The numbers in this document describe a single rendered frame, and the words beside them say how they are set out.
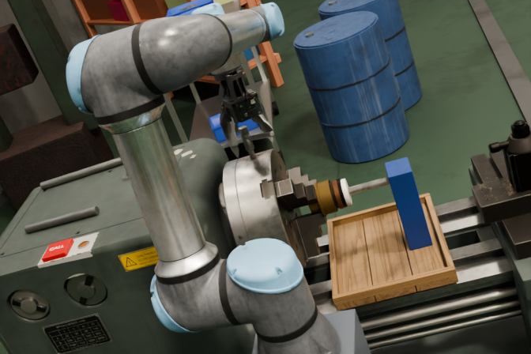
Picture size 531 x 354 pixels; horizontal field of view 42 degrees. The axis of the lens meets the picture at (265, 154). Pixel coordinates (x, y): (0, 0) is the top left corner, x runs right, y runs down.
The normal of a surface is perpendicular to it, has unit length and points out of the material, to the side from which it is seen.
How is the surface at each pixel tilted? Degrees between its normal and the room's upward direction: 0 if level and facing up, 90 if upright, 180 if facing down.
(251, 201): 47
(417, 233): 90
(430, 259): 0
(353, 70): 90
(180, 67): 103
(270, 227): 72
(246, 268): 8
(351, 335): 0
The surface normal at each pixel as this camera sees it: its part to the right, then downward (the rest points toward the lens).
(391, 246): -0.33, -0.85
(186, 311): -0.23, 0.33
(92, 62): -0.33, -0.08
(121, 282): -0.04, 0.45
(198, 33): 0.51, -0.36
